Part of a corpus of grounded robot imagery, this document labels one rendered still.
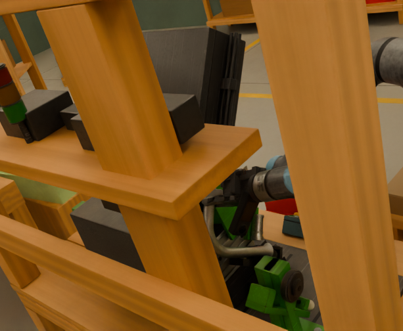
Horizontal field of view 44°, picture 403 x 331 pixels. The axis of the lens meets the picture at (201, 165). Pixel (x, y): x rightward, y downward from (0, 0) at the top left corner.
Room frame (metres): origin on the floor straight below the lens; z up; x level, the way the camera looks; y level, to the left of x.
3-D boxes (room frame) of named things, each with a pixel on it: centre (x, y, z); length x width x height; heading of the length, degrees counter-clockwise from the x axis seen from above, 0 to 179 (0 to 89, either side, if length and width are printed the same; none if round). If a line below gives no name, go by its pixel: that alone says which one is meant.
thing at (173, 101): (0.92, 0.04, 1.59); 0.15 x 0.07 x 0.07; 42
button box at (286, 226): (1.34, -0.27, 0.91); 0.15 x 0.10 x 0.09; 42
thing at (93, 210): (1.27, 0.25, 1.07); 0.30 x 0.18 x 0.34; 42
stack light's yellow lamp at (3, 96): (1.17, 0.38, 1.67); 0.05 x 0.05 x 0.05
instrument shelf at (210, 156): (1.11, 0.27, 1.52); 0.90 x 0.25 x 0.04; 42
